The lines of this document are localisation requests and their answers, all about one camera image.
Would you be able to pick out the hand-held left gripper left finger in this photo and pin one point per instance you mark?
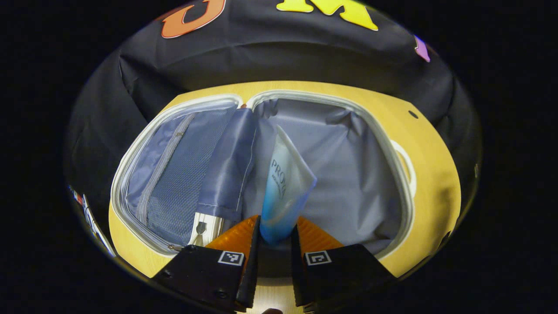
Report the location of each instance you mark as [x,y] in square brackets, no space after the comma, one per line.
[253,270]

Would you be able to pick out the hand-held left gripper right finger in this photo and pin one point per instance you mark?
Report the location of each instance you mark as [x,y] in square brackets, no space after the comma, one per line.
[297,270]

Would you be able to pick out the clear blue skin care tube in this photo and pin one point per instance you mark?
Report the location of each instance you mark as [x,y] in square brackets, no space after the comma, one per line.
[283,196]

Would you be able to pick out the white suitcase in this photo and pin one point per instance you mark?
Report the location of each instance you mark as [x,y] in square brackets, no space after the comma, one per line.
[348,174]

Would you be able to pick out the white side desk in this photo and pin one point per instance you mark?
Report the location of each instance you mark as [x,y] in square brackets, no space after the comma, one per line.
[93,226]

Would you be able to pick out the black backdrop cloth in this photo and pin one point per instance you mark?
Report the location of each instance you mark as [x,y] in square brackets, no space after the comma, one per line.
[283,56]

